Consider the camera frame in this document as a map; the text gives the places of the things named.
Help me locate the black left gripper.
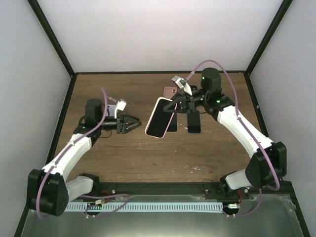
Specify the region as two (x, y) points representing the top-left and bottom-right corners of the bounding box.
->
(98, 112), (142, 134)

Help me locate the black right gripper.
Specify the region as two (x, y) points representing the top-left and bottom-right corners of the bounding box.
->
(163, 89), (209, 115)

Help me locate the pink phone case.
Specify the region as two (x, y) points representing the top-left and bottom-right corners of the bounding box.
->
(163, 86), (177, 99)

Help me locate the blue smartphone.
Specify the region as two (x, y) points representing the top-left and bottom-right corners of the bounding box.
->
(187, 111), (201, 134)

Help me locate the white smartphone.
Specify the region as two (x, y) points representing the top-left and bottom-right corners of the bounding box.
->
(167, 115), (178, 132)

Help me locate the cream phone case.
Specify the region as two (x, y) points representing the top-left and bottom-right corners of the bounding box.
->
(145, 97), (174, 139)

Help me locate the lavender phone case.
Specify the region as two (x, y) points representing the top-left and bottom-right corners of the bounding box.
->
(107, 105), (117, 119)

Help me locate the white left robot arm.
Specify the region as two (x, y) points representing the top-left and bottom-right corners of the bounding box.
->
(27, 99), (142, 216)

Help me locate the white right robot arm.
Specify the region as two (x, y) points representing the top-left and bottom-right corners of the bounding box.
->
(163, 68), (287, 199)

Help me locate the light blue slotted strip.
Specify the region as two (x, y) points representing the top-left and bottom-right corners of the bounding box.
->
(65, 202), (223, 213)

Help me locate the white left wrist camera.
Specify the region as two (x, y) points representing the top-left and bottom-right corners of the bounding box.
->
(115, 99), (127, 114)

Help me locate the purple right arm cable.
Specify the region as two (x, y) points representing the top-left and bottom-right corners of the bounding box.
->
(185, 59), (281, 218)

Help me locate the black frame rail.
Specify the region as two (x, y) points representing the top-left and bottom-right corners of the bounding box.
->
(32, 181), (293, 198)

